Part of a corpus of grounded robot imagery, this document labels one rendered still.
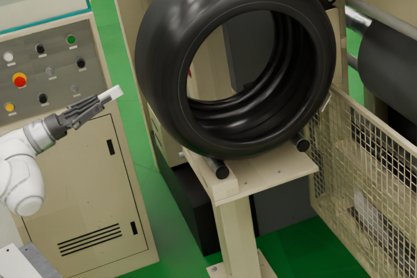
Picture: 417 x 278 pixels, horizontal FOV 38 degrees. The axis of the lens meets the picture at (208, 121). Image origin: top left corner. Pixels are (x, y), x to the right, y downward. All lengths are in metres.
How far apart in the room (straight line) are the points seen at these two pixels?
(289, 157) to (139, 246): 1.06
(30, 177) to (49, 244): 1.15
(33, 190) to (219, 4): 0.69
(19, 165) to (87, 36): 0.86
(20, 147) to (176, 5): 0.59
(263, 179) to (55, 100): 0.94
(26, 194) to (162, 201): 1.77
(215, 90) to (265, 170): 0.36
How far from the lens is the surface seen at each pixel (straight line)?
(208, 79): 2.14
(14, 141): 1.77
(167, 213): 3.25
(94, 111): 1.75
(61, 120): 1.79
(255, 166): 2.06
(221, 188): 1.91
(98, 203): 2.70
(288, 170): 2.02
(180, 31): 1.65
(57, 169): 2.58
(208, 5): 1.65
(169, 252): 3.02
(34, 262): 2.18
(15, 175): 1.65
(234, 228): 2.52
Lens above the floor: 1.98
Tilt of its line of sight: 30 degrees down
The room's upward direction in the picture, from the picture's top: 10 degrees counter-clockwise
